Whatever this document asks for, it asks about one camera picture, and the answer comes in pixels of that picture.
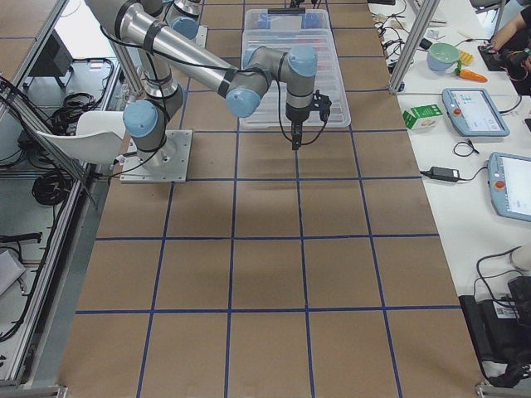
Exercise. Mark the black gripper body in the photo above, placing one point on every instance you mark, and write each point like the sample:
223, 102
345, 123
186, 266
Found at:
296, 115

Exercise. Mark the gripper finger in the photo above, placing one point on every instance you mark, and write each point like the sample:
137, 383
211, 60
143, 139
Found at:
296, 146
294, 132

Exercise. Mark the clear plastic box lid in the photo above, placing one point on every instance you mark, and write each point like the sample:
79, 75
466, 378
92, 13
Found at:
301, 69

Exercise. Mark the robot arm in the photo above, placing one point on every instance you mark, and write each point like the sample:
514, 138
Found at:
181, 8
140, 24

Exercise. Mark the clear plastic storage box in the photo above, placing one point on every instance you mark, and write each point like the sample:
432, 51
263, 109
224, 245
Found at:
284, 27

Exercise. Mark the green white carton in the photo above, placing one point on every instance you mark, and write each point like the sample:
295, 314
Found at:
422, 117

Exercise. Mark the black power adapter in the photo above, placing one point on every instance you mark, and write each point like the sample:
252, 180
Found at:
444, 174

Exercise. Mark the green bowl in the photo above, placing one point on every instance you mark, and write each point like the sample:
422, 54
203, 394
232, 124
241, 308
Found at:
442, 56

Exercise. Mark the toy carrot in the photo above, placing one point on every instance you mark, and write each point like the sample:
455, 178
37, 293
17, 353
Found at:
467, 74

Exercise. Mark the teach pendant tablet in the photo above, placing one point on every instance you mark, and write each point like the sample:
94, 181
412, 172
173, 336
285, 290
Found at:
473, 114
509, 183

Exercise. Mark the yellow toy corn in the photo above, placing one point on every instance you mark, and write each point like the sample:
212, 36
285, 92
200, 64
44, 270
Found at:
465, 58

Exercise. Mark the white chair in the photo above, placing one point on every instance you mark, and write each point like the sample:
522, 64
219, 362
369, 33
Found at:
98, 138

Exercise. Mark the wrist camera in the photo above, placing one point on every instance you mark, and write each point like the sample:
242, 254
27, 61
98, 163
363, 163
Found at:
322, 104

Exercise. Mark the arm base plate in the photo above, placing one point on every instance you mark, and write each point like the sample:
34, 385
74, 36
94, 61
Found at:
169, 163
197, 33

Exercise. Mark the aluminium frame post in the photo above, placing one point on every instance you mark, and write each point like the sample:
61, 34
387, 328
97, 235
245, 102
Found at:
419, 27

